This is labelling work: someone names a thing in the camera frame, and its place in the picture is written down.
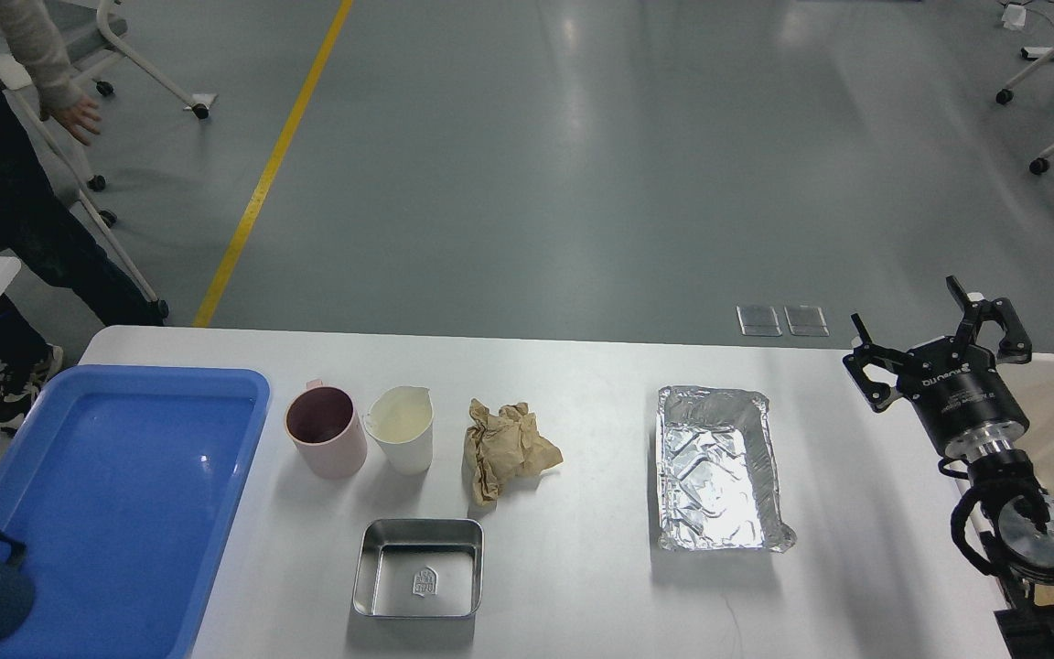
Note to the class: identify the person left hand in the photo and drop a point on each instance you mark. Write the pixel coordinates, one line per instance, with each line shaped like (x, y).
(81, 119)

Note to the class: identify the grey office chair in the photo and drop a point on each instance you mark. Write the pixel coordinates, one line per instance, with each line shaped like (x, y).
(95, 37)

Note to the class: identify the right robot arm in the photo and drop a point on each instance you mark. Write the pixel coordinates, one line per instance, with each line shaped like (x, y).
(1003, 524)

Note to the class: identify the blue plastic tray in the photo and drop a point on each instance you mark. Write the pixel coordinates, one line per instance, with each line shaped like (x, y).
(122, 484)

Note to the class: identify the floor socket plate left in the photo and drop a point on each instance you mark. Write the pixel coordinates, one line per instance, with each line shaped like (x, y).
(759, 321)

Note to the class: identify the white paper cup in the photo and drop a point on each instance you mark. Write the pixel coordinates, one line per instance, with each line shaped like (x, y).
(401, 422)

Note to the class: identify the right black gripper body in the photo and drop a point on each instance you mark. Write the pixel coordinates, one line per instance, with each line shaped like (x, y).
(960, 398)

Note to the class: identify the floor socket plate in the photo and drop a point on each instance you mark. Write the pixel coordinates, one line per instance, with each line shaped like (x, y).
(807, 321)
(759, 321)

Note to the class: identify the square metal tray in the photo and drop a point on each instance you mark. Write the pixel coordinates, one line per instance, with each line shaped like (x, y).
(420, 568)

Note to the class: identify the pink mug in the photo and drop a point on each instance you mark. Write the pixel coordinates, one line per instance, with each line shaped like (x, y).
(326, 430)

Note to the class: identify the aluminium foil tray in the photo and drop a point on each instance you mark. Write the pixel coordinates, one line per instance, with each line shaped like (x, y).
(716, 476)

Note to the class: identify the crumpled brown paper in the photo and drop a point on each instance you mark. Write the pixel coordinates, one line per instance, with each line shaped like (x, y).
(503, 446)

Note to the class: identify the person in beige sweater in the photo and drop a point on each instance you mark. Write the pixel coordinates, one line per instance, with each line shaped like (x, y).
(39, 229)

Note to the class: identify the floor socket plate right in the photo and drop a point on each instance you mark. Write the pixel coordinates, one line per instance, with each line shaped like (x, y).
(807, 321)

